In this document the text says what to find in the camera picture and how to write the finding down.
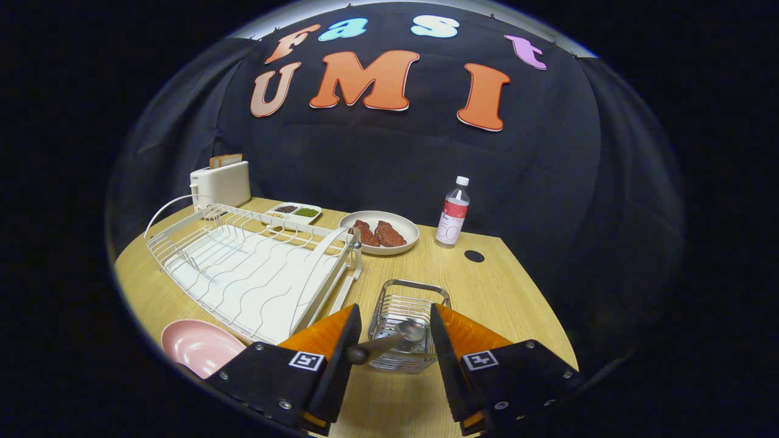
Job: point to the clear red label bottle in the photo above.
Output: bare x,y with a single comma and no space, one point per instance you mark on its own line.
453,219

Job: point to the pink plate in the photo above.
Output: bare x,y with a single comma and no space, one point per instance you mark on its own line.
198,347

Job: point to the black round table grommet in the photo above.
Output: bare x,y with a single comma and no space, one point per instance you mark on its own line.
474,256

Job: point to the dark brown beans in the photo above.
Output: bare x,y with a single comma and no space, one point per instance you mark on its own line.
286,208

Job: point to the brown toast slice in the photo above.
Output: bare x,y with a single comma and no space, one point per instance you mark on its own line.
233,159
216,162

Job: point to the metal mesh basket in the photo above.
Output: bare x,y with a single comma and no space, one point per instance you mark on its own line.
395,360

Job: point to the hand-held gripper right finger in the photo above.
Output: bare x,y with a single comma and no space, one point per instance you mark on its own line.
450,377

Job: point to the metal spoon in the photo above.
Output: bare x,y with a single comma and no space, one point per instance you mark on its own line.
377,347

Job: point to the white toaster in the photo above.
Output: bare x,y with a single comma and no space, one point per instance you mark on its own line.
222,185

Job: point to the round white plate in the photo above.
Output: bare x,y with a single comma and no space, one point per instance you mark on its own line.
408,228

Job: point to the white divided tray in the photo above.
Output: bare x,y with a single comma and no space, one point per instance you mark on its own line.
315,218

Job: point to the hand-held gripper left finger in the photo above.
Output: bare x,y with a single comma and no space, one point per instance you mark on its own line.
335,389

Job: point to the green mung beans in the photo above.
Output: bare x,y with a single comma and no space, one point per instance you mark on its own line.
306,212

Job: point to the red-brown steak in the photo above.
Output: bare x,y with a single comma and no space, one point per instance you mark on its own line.
389,233
365,233

